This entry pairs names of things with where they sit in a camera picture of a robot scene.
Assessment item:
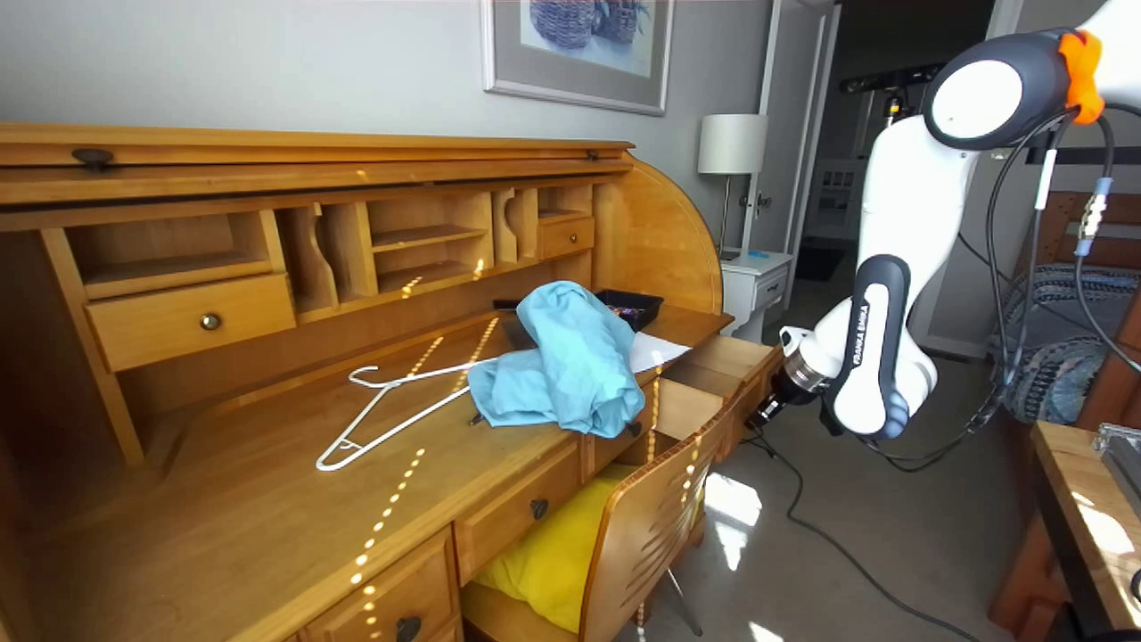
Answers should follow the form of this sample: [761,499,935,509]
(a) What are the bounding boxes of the white paper sheet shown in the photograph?
[622,330,693,378]

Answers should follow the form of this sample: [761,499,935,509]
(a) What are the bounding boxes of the blue grey blanket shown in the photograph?
[1000,263,1141,427]

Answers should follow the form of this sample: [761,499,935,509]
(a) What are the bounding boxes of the framed blue picture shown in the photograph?
[479,0,677,119]

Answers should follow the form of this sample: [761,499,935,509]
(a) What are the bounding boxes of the white door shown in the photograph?
[747,0,845,317]

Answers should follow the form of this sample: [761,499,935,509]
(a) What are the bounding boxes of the white wire hanger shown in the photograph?
[315,355,479,475]

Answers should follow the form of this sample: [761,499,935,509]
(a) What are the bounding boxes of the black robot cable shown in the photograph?
[876,119,1141,475]

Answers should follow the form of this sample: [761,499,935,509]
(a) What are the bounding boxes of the wooden chair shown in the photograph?
[461,397,746,642]

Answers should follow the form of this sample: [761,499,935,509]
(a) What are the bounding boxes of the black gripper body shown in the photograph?
[758,341,826,417]

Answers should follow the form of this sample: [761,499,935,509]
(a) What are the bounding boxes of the orange cable clip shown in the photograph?
[1053,27,1107,129]

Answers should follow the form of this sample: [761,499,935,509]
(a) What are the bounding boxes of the large pedestal desk drawer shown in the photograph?
[299,531,461,642]

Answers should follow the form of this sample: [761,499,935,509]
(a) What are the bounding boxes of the light blue cloth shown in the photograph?
[464,279,651,443]

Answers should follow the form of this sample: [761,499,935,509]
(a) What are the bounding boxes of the pedestal drawer with dark handle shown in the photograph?
[650,335,783,459]

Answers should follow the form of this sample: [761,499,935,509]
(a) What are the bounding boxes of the brown wooden bed frame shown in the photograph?
[1009,189,1141,434]

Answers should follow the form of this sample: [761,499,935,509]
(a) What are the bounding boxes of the black tray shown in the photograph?
[588,285,666,335]

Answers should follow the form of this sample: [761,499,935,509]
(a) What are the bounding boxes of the wide centre desk drawer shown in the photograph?
[451,446,588,585]

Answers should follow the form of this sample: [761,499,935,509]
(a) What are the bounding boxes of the white table lamp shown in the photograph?
[696,109,771,260]

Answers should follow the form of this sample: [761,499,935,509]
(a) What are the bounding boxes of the black roll-top handle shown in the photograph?
[67,144,121,171]

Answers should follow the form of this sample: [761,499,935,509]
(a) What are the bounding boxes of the wooden roll-top desk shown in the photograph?
[0,120,734,642]

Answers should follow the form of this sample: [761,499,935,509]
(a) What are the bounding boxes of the grey box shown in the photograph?
[1090,424,1141,516]

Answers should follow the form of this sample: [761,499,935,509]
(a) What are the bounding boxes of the small plain wooden drawer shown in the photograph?
[534,213,597,263]

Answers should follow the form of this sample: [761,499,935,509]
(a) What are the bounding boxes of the yellow seat cushion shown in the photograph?
[474,475,628,636]

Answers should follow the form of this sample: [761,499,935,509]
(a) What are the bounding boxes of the light wooden table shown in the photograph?
[1030,417,1141,636]

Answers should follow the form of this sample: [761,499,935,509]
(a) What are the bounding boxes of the small drawer with brass knob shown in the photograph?
[84,270,299,373]

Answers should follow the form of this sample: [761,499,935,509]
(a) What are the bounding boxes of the black floor cable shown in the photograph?
[740,424,992,642]

